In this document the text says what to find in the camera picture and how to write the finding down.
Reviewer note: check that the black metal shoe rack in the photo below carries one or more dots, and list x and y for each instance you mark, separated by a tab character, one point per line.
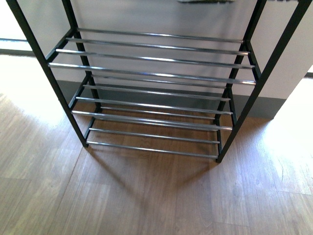
202	85

